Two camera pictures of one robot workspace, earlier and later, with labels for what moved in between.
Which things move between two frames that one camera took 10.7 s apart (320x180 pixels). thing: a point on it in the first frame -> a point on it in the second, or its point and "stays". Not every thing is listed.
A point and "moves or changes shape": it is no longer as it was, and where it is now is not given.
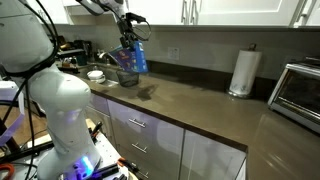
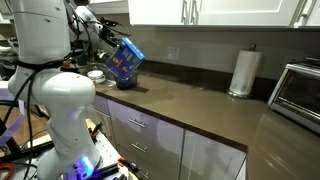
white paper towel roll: x=245 y=71 stays
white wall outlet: x=173 y=53 stays
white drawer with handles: x=154 y=147 stays
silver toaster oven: x=296 y=96 stays
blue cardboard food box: x=131 y=60 moves or changes shape
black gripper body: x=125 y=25 -> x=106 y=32
